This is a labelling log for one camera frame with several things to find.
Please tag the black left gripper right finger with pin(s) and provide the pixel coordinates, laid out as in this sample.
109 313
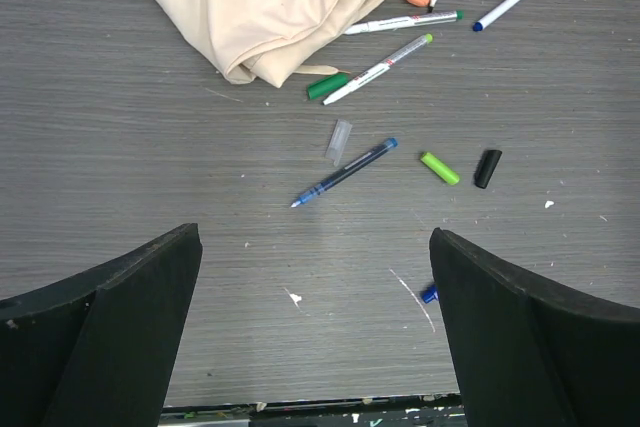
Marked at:
529 351

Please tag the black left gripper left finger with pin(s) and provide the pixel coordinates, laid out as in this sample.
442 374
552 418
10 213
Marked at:
98 348

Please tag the black pen cap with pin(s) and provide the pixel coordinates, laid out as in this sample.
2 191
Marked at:
486 167

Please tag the blue transparent gel pen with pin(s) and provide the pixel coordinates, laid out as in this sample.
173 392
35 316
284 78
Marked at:
345 172

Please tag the clear plastic pen cap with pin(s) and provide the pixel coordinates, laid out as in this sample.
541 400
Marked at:
338 141

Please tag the small blue pen cap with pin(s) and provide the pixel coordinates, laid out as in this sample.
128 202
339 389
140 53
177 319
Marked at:
430 294

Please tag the lime green pen cap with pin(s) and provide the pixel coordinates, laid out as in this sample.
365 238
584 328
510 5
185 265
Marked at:
442 170

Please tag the dark green pen cap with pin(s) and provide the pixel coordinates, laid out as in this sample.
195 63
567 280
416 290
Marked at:
327 85

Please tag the white marker lime end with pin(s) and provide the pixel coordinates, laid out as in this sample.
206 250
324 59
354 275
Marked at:
378 69

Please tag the white marker blue end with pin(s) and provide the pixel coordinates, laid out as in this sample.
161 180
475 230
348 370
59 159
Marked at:
493 15

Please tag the white marker dark green end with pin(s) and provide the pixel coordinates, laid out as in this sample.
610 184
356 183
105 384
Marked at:
405 22

